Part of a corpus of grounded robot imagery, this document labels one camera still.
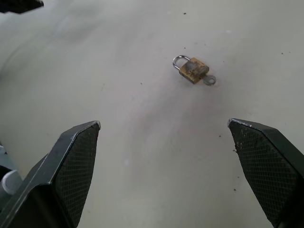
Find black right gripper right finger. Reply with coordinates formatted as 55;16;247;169
227;118;304;228

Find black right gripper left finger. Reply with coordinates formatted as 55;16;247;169
0;120;101;228

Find silver robot body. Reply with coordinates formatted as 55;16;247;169
0;142;23;202

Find brass padlock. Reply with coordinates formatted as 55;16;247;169
172;55;210;85

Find black left gripper of robot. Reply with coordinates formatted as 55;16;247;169
0;0;45;14

